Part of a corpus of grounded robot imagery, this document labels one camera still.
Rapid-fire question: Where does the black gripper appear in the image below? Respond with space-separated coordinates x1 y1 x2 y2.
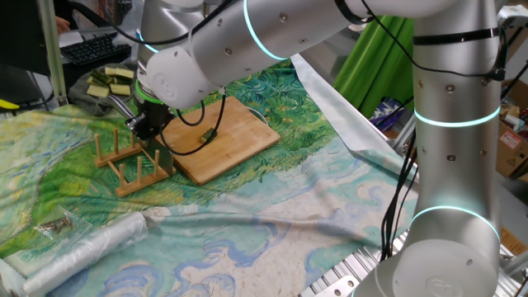
125 101 175 141

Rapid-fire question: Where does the bare person hand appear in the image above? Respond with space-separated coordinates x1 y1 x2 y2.
55 15 71 35

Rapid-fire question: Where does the grey cloth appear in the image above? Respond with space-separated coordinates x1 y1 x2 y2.
68 60 144 117

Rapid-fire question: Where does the wooden peg dish rack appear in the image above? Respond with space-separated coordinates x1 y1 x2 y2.
93 128 177 198

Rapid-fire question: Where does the crumpled clear plastic bag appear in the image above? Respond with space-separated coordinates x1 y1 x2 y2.
111 3 144 69

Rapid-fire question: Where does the black computer keyboard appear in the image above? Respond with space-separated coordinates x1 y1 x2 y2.
59 31 133 67

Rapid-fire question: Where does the bamboo cutting board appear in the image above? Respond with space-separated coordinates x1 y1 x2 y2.
158 95 281 186

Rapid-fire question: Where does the white paper sheet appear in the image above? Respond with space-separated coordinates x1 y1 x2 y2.
57 31 83 49

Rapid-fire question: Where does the clear bag of screws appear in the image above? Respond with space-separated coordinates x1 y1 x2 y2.
32 205 94 248

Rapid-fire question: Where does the clear plastic bag roll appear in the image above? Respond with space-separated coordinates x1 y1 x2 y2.
22 210 149 296

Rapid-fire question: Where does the painted landscape tablecloth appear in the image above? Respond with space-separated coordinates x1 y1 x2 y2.
0 53 422 297

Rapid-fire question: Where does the green fabric sheet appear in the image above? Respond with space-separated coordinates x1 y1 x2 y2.
332 15 416 120

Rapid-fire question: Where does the blue patterned bag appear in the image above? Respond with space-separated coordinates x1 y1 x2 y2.
370 97 409 133

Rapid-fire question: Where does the cardboard box with red label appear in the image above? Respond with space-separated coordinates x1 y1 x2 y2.
494 105 528 182

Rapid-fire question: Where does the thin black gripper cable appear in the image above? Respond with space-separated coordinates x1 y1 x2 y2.
175 100 206 127

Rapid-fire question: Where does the thick black camera cable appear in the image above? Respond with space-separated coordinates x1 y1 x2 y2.
158 92 228 157

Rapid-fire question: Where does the aluminium frame bar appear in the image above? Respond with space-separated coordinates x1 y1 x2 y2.
391 113 417 153
36 0 69 107

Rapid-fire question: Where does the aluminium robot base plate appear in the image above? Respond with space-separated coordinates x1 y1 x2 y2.
299 274 360 297

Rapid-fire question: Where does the black cable bundle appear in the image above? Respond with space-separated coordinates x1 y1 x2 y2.
379 130 418 262

